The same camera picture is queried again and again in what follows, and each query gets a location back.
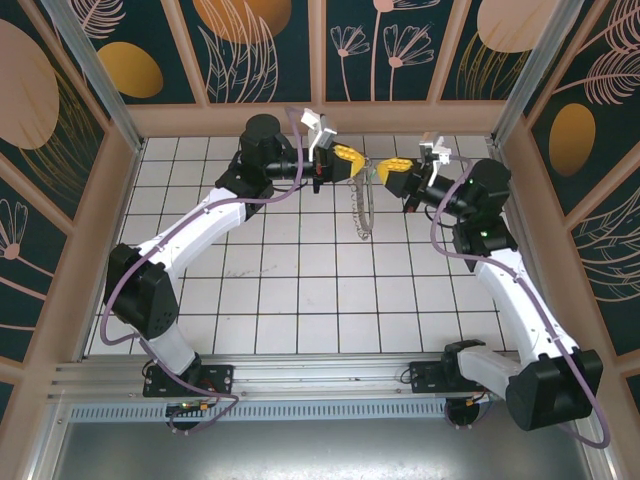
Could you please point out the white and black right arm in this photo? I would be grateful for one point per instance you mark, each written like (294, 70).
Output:
(525, 310)

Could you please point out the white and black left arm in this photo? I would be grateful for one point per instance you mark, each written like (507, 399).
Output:
(200, 225)

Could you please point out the perforated metal strip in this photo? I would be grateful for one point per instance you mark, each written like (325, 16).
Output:
(320, 412)

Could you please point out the grey metal sheet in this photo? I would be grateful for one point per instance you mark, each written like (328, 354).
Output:
(320, 450)

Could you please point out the aluminium corner post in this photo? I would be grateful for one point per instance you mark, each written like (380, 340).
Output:
(533, 70)
(93, 70)

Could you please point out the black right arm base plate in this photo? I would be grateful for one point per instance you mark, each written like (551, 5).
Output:
(425, 377)

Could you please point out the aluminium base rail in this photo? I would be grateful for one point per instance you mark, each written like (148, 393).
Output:
(320, 372)

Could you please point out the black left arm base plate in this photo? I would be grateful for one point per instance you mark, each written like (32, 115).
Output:
(220, 377)

